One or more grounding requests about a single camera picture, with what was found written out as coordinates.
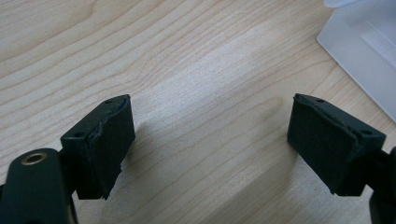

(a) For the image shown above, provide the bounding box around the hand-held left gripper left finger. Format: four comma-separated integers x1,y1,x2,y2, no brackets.
60,93,136,201

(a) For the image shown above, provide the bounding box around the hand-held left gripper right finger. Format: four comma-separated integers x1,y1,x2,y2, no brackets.
286,92,388,197

